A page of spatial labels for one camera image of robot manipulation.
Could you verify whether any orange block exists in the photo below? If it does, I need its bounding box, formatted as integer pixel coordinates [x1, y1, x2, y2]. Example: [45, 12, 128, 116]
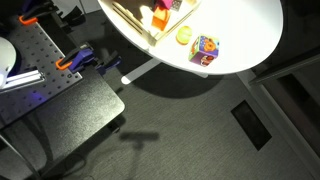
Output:
[151, 7, 171, 32]

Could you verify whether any black platform plate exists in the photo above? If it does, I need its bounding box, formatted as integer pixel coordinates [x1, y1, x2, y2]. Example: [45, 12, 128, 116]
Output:
[31, 66, 126, 176]

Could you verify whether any perforated metal breadboard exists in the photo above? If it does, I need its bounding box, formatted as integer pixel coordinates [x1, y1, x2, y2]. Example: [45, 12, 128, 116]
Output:
[0, 21, 83, 129]

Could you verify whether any colourful picture cube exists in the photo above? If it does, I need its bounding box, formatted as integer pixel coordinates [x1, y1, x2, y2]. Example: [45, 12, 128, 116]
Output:
[188, 34, 221, 68]

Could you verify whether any silver aluminium extrusion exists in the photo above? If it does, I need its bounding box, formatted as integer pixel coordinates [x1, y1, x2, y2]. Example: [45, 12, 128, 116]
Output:
[0, 68, 46, 91]

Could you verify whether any purple clamp with orange tip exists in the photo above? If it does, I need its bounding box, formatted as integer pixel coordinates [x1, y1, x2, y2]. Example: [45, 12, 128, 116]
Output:
[18, 0, 84, 28]
[55, 42, 123, 76]

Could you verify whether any dark floor vent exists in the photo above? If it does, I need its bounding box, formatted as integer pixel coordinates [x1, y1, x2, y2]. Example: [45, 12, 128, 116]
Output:
[230, 99, 273, 152]

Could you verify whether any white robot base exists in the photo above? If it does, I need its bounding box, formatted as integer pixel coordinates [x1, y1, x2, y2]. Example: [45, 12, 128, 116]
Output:
[0, 36, 17, 89]

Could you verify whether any wooden tray with slotted sides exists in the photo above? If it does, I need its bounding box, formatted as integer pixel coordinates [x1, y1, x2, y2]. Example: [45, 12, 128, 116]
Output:
[99, 0, 203, 47]

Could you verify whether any light grey block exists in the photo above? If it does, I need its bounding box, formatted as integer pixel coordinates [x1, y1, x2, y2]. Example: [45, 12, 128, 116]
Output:
[170, 0, 184, 12]

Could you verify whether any mulberry pink block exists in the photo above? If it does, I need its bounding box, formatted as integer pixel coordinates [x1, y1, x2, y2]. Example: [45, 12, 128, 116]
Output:
[153, 0, 174, 11]

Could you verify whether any small yellow round fruit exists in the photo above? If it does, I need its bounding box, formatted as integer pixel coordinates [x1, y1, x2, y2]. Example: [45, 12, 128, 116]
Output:
[175, 25, 194, 46]

